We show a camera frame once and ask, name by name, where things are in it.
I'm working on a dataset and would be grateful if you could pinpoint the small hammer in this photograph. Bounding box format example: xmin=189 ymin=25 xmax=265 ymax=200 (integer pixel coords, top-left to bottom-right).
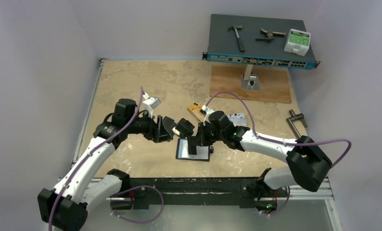
xmin=227 ymin=25 xmax=245 ymax=52

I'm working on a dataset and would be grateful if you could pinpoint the yellow card stack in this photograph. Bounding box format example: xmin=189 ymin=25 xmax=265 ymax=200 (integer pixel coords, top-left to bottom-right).
xmin=187 ymin=103 xmax=206 ymax=122

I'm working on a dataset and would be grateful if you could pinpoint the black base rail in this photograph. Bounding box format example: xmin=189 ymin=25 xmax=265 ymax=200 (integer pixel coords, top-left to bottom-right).
xmin=110 ymin=177 xmax=288 ymax=211

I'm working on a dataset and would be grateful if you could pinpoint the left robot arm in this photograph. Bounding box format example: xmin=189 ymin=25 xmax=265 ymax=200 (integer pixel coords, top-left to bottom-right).
xmin=38 ymin=99 xmax=176 ymax=231

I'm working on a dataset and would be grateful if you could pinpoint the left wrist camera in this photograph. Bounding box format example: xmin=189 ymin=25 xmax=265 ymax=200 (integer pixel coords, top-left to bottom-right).
xmin=142 ymin=92 xmax=161 ymax=118

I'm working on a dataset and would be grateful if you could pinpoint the wooden board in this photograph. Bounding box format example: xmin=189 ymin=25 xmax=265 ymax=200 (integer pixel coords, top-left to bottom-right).
xmin=210 ymin=65 xmax=291 ymax=103

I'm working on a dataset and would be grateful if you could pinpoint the white green box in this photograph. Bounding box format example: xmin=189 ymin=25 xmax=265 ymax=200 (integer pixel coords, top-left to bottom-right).
xmin=284 ymin=29 xmax=311 ymax=56

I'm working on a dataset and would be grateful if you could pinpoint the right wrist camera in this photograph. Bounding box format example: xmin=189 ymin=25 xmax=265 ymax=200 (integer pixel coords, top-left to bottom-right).
xmin=201 ymin=105 xmax=215 ymax=123

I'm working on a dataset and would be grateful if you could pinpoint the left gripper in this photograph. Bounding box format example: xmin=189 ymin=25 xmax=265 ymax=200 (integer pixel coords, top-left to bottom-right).
xmin=125 ymin=110 xmax=172 ymax=142

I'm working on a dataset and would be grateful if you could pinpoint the metal clamp tool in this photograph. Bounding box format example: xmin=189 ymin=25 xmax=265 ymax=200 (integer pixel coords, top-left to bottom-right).
xmin=255 ymin=28 xmax=286 ymax=42

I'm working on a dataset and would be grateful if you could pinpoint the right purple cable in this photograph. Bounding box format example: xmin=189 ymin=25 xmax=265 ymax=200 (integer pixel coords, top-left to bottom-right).
xmin=204 ymin=91 xmax=352 ymax=168

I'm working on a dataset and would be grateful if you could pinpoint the black leather card holder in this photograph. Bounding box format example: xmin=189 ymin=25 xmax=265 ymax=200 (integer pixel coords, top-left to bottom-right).
xmin=175 ymin=139 xmax=214 ymax=162

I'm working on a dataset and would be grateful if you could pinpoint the metal crank handle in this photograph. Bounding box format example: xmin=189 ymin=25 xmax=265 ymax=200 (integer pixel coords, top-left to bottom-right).
xmin=286 ymin=109 xmax=308 ymax=139

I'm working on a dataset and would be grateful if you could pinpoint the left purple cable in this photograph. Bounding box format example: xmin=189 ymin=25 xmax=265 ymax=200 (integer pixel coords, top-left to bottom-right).
xmin=47 ymin=87 xmax=146 ymax=231

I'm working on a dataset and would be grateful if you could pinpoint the metal stand bracket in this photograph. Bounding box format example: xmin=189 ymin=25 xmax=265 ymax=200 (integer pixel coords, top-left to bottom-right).
xmin=241 ymin=64 xmax=259 ymax=90

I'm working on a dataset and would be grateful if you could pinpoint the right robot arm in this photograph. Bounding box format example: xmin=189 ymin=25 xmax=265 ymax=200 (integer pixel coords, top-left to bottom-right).
xmin=187 ymin=111 xmax=332 ymax=196

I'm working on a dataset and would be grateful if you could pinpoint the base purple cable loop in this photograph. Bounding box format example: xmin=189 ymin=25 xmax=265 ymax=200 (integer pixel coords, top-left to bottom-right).
xmin=109 ymin=185 xmax=165 ymax=224

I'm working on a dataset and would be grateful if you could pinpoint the blue network switch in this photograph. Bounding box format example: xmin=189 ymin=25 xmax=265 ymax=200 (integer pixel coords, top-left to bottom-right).
xmin=202 ymin=14 xmax=320 ymax=70

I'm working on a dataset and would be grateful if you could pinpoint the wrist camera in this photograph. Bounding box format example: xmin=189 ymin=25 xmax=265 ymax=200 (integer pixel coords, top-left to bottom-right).
xmin=142 ymin=92 xmax=161 ymax=118
xmin=201 ymin=105 xmax=215 ymax=123

